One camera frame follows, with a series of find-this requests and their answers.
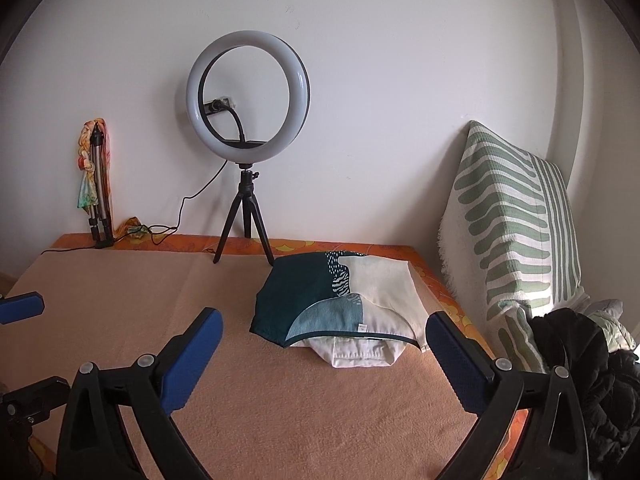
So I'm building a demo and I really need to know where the black jacket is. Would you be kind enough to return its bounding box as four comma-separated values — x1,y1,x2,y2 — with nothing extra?
529,307,640,473

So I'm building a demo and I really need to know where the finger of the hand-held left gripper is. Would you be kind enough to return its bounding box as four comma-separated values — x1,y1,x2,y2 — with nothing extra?
0,291,46,325

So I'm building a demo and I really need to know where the black mini tripod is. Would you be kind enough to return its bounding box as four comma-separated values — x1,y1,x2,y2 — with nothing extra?
212,162,276,267

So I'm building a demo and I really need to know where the black gooseneck phone holder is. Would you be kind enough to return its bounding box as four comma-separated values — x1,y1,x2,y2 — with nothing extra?
202,97,271,147

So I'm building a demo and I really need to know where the cream white garment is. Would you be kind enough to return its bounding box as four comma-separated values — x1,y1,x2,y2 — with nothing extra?
305,337,408,368

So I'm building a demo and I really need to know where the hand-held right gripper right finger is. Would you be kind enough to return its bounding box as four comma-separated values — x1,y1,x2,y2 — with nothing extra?
425,311,591,480

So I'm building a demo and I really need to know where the white ring light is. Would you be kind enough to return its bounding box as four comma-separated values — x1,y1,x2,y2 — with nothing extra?
186,30,312,163

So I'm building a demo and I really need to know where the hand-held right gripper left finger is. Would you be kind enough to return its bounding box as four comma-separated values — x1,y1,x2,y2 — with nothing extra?
56,307,224,480

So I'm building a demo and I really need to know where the peach blanket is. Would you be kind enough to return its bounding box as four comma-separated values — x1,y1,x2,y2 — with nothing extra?
0,247,501,480

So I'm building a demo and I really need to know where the green striped white pillow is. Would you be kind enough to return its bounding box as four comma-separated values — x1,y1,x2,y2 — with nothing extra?
439,120,591,373

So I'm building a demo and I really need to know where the colourful scarf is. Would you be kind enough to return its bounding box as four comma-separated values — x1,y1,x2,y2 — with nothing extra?
76,117,115,211

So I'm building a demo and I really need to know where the pale green puffer jacket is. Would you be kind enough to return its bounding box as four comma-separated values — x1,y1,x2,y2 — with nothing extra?
585,299,638,353

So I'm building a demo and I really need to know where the black ring light cable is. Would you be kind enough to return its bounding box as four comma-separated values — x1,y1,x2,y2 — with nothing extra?
49,162,226,252

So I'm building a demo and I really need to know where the tree print white teal t-shirt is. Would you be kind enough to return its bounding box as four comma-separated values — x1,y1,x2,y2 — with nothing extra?
250,250,431,353

